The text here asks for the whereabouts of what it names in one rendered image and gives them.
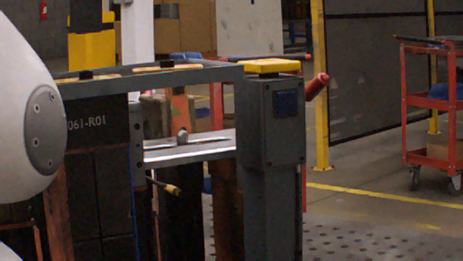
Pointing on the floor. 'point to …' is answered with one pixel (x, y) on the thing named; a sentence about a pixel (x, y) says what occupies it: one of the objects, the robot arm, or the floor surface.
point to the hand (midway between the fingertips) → (85, 23)
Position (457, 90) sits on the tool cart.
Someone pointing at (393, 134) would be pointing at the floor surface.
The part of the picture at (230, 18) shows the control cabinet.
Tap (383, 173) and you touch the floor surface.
